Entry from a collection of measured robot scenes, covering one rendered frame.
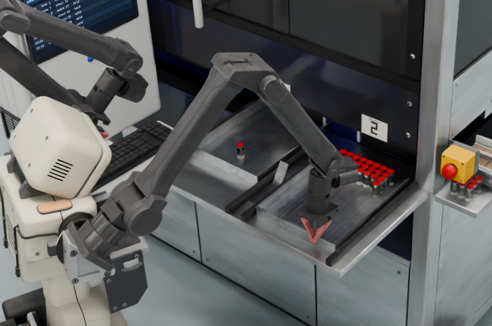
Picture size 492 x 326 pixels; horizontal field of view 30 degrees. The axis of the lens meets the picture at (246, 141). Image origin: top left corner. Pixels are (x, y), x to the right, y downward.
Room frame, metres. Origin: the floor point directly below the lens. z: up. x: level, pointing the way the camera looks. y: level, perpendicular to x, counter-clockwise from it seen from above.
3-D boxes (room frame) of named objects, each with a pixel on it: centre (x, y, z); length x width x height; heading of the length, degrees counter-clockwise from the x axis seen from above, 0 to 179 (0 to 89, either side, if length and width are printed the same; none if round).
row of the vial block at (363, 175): (2.02, -0.30, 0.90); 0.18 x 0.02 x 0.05; 47
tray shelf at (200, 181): (2.08, -0.12, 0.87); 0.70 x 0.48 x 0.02; 46
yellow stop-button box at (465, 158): (1.93, -0.56, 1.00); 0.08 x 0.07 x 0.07; 136
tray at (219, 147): (2.25, -0.05, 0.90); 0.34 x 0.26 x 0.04; 136
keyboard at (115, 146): (2.33, 0.39, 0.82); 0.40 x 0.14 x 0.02; 133
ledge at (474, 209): (1.95, -0.60, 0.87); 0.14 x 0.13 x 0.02; 136
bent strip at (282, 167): (2.01, -0.06, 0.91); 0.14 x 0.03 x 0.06; 137
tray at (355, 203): (1.94, -0.22, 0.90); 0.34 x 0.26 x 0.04; 137
